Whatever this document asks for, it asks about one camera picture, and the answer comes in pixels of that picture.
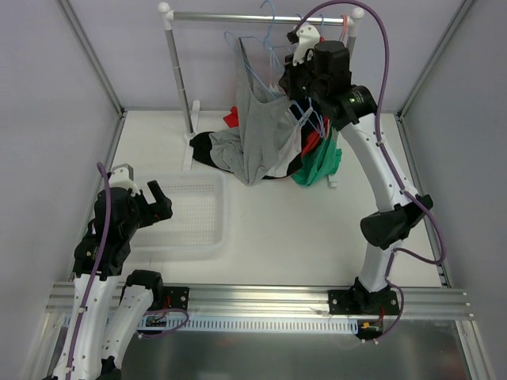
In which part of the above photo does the light blue wire hanger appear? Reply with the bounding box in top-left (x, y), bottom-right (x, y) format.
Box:
top-left (223, 0), bottom-right (314, 131)

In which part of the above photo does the grey tank top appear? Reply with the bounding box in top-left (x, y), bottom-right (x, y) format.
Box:
top-left (209, 39), bottom-right (291, 186)

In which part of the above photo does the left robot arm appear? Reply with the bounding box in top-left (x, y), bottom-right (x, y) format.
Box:
top-left (49, 180), bottom-right (173, 379)

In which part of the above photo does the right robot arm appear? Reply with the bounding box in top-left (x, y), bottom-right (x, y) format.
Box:
top-left (279, 40), bottom-right (433, 314)

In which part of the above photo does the white tank top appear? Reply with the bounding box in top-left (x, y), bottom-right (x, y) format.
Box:
top-left (266, 108), bottom-right (302, 176)

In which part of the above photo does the red tank top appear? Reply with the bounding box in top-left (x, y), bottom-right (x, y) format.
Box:
top-left (300, 116), bottom-right (330, 158)

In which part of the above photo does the blue hanger under white top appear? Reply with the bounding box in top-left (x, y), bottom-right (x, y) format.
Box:
top-left (290, 98), bottom-right (329, 139)

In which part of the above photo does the black tank top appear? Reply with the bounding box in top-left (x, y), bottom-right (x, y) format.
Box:
top-left (286, 155), bottom-right (303, 177)

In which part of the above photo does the green tank top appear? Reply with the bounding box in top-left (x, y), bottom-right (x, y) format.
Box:
top-left (291, 137), bottom-right (342, 187)

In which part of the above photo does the white plastic perforated basket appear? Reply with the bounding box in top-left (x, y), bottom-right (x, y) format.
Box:
top-left (129, 170), bottom-right (230, 262)

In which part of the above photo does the black garment on table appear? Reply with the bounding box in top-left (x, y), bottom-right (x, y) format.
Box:
top-left (189, 131), bottom-right (290, 181)

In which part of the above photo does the red garment on table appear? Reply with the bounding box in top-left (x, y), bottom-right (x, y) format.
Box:
top-left (223, 106), bottom-right (239, 128)

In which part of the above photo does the white clothes rack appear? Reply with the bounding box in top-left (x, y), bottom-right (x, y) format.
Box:
top-left (157, 1), bottom-right (365, 189)

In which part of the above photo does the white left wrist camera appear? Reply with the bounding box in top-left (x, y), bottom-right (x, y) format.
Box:
top-left (109, 163), bottom-right (141, 196)

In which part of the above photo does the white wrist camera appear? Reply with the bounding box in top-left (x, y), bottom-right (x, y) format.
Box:
top-left (109, 163), bottom-right (141, 196)
top-left (287, 22), bottom-right (321, 67)

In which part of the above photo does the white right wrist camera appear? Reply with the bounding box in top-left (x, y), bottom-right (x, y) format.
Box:
top-left (287, 22), bottom-right (321, 67)

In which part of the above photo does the pink wire hanger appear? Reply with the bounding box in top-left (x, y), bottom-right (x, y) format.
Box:
top-left (341, 15), bottom-right (356, 41)

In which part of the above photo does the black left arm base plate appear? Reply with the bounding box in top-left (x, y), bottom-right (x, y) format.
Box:
top-left (162, 286), bottom-right (190, 310)

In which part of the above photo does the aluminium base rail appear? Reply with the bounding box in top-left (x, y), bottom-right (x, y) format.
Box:
top-left (45, 281), bottom-right (475, 320)

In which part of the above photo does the white slotted cable duct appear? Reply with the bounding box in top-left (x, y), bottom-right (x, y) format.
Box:
top-left (63, 315), bottom-right (360, 334)

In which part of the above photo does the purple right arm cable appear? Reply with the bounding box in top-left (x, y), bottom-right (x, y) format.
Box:
top-left (292, 0), bottom-right (448, 349)

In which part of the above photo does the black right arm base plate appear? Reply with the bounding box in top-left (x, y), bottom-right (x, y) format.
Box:
top-left (327, 288), bottom-right (400, 316)

